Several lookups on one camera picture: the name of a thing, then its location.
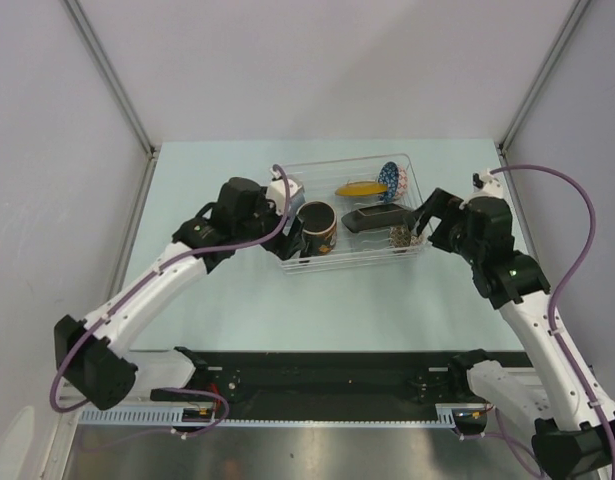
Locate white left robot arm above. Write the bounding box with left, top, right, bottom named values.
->
left=53, top=165, right=305, bottom=410

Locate yellow round plate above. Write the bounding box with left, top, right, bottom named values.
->
left=335, top=181, right=389, bottom=197

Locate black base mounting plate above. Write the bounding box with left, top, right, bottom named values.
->
left=126, top=349, right=538, bottom=424

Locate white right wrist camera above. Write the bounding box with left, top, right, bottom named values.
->
left=460, top=169, right=504, bottom=209

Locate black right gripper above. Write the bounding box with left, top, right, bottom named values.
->
left=402, top=188, right=480, bottom=264

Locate black floral mug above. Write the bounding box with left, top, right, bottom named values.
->
left=297, top=201, right=337, bottom=258

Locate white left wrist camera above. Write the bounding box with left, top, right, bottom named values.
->
left=265, top=167, right=298, bottom=218

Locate blue triangle pattern bowl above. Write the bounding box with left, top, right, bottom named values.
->
left=377, top=161, right=409, bottom=203

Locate light blue cup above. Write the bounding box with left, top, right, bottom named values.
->
left=289, top=176, right=306, bottom=216

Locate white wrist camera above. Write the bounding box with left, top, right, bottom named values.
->
left=460, top=169, right=504, bottom=209
left=265, top=167, right=298, bottom=218

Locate brown lattice pattern bowl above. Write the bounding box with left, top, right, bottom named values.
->
left=389, top=225, right=426, bottom=251

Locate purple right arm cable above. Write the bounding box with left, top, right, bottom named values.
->
left=456, top=164, right=615, bottom=480

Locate clear wire dish rack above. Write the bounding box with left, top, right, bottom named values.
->
left=280, top=153, right=432, bottom=273

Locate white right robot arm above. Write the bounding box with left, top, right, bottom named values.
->
left=405, top=189, right=615, bottom=479

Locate black floral square plate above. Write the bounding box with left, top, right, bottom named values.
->
left=342, top=203, right=413, bottom=233

